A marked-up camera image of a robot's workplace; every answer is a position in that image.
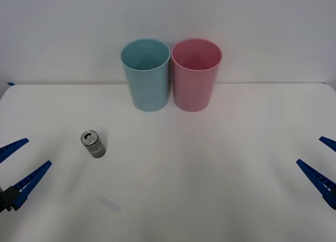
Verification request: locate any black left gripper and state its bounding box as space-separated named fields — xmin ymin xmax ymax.
xmin=0 ymin=138 xmax=53 ymax=214

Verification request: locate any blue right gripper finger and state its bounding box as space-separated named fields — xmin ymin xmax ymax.
xmin=296 ymin=159 xmax=336 ymax=211
xmin=318 ymin=136 xmax=336 ymax=152

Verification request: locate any silver drink can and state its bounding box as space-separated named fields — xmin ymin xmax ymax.
xmin=80 ymin=130 xmax=107 ymax=160

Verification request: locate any pink plastic bin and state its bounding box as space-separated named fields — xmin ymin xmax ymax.
xmin=171 ymin=38 xmax=223 ymax=113

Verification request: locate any pale blue plastic bin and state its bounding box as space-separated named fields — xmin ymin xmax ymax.
xmin=120 ymin=37 xmax=172 ymax=113

